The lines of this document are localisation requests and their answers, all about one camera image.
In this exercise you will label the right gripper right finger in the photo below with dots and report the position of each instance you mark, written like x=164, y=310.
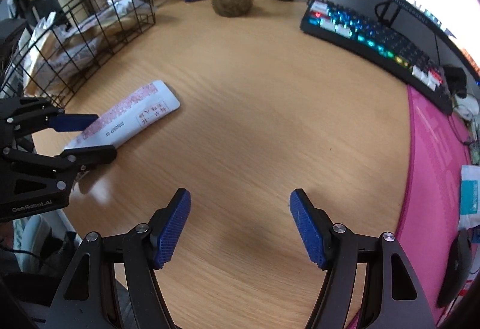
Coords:
x=393, y=296

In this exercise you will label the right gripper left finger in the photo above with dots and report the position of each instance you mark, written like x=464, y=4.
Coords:
x=87, y=297

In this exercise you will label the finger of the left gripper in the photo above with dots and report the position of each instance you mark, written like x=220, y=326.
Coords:
x=31, y=173
x=22, y=116

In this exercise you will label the long white red snack packet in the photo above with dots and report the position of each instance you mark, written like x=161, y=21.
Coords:
x=129, y=117

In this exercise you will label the bagged bread slices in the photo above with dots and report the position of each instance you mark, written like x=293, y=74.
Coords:
x=57, y=54

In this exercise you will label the black computer mouse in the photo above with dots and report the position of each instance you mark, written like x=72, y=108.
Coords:
x=458, y=268

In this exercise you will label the pink desk mat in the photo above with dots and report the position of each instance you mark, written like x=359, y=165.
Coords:
x=408, y=160

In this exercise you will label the white blue tissue pack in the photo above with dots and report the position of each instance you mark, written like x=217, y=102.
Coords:
x=469, y=197

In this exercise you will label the RGB mechanical keyboard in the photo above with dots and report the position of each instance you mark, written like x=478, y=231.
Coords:
x=380, y=45

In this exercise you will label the black wire basket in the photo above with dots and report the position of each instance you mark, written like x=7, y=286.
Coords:
x=72, y=12

